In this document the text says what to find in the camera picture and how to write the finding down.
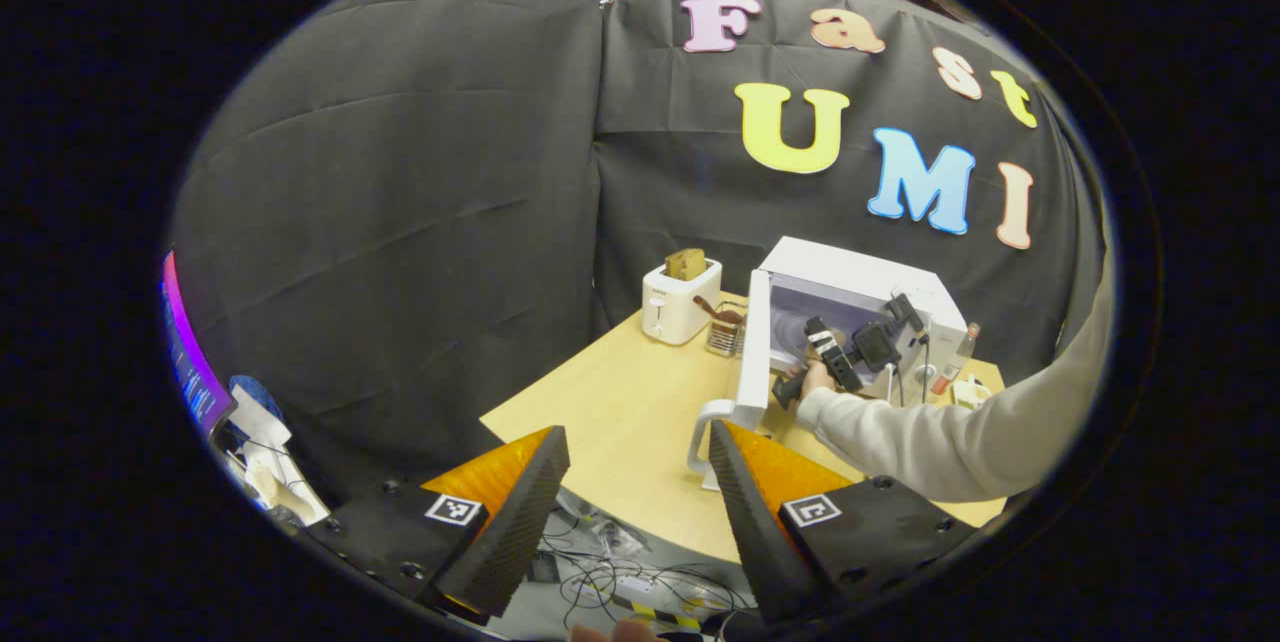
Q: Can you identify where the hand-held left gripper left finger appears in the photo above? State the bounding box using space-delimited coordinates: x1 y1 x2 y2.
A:
305 425 572 620

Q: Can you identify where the tangle of black cables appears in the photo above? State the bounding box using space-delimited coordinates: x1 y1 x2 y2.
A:
520 497 761 635

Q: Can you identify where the computer monitor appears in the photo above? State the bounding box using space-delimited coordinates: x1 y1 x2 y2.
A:
160 250 237 438

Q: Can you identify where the brown wooden spoon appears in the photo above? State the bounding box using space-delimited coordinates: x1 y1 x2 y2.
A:
692 295 746 326

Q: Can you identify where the wire cutlery holder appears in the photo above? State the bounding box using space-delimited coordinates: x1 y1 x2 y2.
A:
705 307 749 359

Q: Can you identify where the white divided dish with beans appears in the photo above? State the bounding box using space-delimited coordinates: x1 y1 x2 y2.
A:
950 374 1006 411

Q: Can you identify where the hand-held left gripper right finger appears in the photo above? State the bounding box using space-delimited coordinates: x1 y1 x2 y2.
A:
707 419 978 626

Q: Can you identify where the white microwave oven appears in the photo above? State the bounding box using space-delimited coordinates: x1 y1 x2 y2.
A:
686 236 969 491

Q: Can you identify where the white toaster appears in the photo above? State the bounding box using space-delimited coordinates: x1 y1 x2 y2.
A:
641 258 723 346

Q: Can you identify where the black backdrop cloth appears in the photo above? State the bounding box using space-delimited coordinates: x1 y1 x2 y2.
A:
170 0 1109 508

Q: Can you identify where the blue cloth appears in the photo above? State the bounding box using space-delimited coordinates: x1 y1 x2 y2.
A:
230 375 287 423

